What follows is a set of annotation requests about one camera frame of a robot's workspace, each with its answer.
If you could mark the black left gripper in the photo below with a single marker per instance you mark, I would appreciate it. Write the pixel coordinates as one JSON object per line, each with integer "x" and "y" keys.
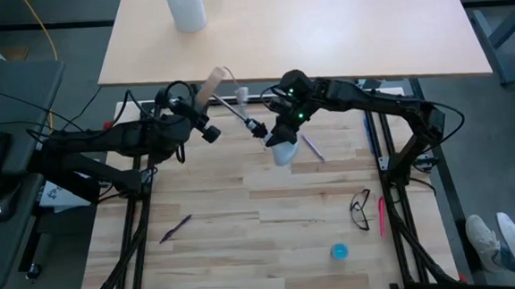
{"x": 179, "y": 106}

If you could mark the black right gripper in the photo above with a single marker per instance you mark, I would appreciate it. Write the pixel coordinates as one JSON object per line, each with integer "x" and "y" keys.
{"x": 295, "y": 99}

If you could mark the white lightbulb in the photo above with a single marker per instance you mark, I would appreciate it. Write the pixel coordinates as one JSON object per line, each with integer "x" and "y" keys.
{"x": 285, "y": 154}

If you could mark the wooden lamp base with socket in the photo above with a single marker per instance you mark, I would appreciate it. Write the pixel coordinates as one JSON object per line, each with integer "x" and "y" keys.
{"x": 211, "y": 86}

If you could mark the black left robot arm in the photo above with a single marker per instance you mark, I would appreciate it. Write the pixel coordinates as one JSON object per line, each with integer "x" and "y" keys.
{"x": 105, "y": 138}

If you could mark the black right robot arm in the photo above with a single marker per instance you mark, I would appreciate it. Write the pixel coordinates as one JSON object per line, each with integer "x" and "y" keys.
{"x": 371, "y": 99}

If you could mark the lilac pen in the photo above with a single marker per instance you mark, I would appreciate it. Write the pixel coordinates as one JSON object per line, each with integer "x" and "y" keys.
{"x": 313, "y": 149}

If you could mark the beige wooden desk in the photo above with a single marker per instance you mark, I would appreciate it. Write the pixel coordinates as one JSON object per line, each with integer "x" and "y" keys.
{"x": 300, "y": 34}

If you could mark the dark purple pen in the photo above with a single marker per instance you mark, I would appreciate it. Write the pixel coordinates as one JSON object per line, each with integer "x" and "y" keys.
{"x": 175, "y": 229}

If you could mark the black framed glasses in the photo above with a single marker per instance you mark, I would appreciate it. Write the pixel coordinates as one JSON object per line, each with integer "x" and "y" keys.
{"x": 358, "y": 216}

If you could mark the white cylinder container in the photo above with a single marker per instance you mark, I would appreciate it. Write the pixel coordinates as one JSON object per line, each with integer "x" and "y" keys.
{"x": 185, "y": 10}

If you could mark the pink pen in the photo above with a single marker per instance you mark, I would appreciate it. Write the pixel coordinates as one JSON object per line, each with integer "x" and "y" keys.
{"x": 381, "y": 215}

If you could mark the blue round cap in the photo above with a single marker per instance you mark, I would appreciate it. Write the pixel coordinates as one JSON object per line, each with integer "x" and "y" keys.
{"x": 339, "y": 251}

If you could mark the white printed paper sheet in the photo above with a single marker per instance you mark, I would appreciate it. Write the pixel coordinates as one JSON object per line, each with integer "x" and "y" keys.
{"x": 57, "y": 195}

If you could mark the grey side desk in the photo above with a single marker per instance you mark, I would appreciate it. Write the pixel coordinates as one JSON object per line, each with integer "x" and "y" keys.
{"x": 8, "y": 97}

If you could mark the black computer mouse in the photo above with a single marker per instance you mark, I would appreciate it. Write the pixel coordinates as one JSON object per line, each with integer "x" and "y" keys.
{"x": 2, "y": 207}

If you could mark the black aluminium table frame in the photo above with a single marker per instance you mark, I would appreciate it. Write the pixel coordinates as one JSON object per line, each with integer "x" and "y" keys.
{"x": 259, "y": 100}

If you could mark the grey metal desk frame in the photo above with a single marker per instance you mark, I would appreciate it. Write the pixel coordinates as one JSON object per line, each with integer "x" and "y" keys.
{"x": 503, "y": 58}

